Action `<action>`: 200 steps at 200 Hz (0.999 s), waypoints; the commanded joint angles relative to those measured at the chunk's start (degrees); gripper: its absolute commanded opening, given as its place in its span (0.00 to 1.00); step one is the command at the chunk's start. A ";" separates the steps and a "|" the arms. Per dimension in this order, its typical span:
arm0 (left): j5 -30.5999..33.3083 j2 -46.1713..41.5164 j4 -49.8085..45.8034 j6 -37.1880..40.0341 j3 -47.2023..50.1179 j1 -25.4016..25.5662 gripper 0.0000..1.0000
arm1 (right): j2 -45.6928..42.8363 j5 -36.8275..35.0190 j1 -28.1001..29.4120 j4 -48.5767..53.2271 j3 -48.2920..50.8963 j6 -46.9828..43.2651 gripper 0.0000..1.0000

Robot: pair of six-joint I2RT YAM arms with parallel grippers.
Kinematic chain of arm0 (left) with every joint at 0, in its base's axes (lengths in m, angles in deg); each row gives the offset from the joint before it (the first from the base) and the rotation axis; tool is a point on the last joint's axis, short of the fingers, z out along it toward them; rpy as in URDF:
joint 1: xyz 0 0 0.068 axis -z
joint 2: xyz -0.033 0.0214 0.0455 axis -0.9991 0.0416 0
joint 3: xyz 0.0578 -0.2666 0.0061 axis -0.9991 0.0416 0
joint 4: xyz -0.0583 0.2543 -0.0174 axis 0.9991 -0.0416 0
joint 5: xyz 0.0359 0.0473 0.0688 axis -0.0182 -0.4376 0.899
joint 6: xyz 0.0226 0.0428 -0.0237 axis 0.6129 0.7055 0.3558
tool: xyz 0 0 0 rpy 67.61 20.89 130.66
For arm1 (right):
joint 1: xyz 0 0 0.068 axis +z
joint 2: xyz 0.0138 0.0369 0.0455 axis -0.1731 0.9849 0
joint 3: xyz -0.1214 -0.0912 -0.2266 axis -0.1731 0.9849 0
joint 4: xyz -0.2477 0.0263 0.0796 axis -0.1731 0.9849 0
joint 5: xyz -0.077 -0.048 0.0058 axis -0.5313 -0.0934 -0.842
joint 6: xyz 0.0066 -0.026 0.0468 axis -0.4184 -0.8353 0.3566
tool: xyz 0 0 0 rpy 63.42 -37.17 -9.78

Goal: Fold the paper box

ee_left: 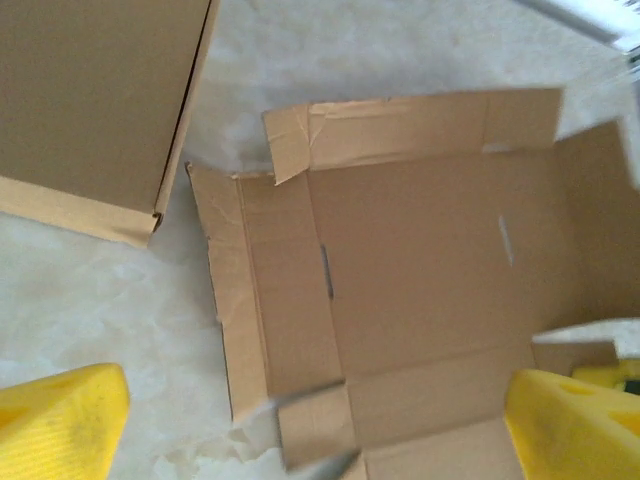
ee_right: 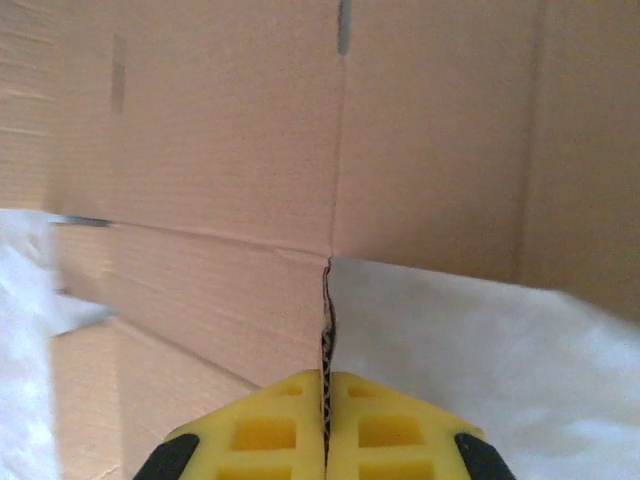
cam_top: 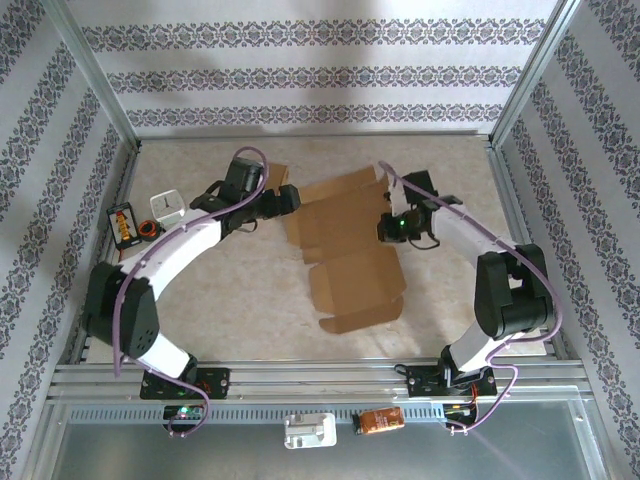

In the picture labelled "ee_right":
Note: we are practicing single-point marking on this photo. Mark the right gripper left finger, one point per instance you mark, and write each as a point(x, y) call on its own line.
point(260, 435)

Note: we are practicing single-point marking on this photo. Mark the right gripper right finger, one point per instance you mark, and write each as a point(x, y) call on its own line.
point(400, 435)

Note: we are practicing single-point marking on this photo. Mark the brown cardboard mailer box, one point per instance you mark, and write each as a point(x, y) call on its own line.
point(200, 150)

